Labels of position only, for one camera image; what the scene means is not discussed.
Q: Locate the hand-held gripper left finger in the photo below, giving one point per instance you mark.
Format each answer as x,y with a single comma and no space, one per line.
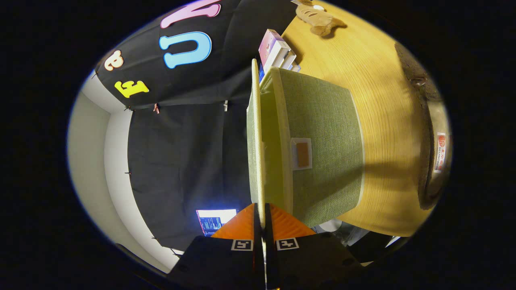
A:
217,262

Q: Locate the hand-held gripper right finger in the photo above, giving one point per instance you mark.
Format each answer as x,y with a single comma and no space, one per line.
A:
310,262

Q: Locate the green fabric storage box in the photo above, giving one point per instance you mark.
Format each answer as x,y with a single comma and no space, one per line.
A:
322,121

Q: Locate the brown fuzzy slipper shoe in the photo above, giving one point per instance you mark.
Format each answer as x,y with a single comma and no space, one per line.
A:
423,121

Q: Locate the laptop screen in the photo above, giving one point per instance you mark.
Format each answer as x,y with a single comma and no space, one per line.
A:
215,221

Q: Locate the black backdrop cloth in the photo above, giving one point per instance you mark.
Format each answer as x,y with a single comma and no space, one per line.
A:
181,153

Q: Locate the white book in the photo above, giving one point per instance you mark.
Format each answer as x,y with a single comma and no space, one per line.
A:
289,60
296,67

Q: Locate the pink cover book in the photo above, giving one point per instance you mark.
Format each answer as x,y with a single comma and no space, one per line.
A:
268,42

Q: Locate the tan plush fish toy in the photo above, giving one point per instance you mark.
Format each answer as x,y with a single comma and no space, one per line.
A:
318,18

